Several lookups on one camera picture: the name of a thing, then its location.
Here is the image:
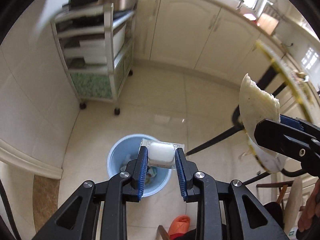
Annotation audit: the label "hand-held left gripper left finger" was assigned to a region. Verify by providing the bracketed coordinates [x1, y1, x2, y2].
[32, 145, 149, 240]

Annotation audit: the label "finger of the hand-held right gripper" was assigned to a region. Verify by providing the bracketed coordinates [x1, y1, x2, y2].
[254, 119, 319, 164]
[279, 115, 320, 140]

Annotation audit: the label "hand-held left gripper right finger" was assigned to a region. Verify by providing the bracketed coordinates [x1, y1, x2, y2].
[174, 148, 288, 240]

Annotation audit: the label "white block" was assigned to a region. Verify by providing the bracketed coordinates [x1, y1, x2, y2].
[139, 138, 185, 169]

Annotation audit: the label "blue plastic bin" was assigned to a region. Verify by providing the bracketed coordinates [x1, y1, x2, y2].
[107, 134, 173, 197]

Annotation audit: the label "white fruit rind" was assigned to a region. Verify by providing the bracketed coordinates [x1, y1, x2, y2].
[239, 73, 288, 173]

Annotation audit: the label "person's right hand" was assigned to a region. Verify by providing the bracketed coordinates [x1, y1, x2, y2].
[297, 177, 320, 233]

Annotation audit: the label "colourful wrappers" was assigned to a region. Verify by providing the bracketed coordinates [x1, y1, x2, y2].
[119, 155, 158, 180]

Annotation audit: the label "wooden chair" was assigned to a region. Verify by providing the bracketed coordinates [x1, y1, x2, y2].
[256, 179, 308, 230]

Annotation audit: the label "white marbled round seat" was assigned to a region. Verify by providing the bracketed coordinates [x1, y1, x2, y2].
[284, 180, 303, 230]

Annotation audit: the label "orange slipper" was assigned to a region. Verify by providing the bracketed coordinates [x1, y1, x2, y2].
[167, 215, 191, 237]

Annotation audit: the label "round white table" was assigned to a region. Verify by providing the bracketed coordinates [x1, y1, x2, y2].
[186, 41, 320, 184]

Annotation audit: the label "cardboard box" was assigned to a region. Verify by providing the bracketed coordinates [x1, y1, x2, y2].
[259, 14, 279, 35]

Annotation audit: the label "white storage cart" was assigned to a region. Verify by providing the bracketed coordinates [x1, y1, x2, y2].
[51, 0, 138, 115]

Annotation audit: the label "cream kitchen cabinets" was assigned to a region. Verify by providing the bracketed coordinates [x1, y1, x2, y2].
[130, 0, 320, 120]

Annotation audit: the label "wire dish rack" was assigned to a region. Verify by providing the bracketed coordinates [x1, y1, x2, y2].
[265, 1, 283, 15]

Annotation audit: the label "black cable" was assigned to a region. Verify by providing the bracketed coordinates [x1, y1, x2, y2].
[0, 180, 22, 240]

